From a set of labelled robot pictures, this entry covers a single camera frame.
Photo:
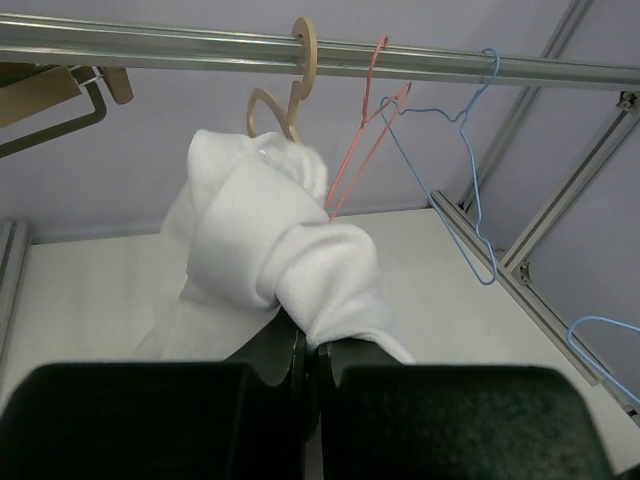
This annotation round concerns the beige empty hanger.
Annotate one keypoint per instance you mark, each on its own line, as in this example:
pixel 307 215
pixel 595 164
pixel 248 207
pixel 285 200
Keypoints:
pixel 28 89

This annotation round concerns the blue wire hanger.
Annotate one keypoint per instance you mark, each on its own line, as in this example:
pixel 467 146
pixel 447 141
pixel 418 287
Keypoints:
pixel 612 348

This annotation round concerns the white t shirt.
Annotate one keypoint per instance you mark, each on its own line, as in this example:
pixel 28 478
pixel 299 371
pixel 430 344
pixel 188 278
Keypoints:
pixel 247 238

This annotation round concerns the aluminium hanging rail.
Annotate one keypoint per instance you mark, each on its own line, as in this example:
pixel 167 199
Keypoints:
pixel 53 40

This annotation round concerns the right aluminium frame post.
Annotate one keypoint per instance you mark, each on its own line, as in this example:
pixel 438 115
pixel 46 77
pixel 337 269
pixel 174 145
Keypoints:
pixel 535 214

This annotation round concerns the left aluminium frame post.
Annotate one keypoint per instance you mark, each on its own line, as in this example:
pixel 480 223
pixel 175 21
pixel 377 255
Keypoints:
pixel 15 243

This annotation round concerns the aluminium frame post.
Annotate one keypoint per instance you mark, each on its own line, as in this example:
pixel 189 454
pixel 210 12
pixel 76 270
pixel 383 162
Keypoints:
pixel 15 243
pixel 535 214

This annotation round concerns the beige plastic hanger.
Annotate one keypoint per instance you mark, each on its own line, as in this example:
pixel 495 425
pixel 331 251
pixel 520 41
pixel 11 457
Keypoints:
pixel 300 90

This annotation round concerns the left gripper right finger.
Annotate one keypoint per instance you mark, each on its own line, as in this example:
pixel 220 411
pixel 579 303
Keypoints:
pixel 381 419

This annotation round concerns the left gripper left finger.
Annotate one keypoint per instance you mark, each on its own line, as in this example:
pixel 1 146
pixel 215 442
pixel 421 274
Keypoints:
pixel 233 419

